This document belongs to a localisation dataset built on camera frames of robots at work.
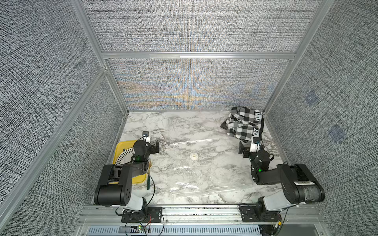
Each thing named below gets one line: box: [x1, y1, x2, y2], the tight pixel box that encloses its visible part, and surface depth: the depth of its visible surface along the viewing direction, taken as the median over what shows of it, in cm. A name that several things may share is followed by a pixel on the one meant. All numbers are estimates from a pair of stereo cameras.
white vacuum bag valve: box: [189, 152, 199, 161], surface depth 95 cm
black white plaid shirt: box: [220, 106, 265, 143], surface depth 108 cm
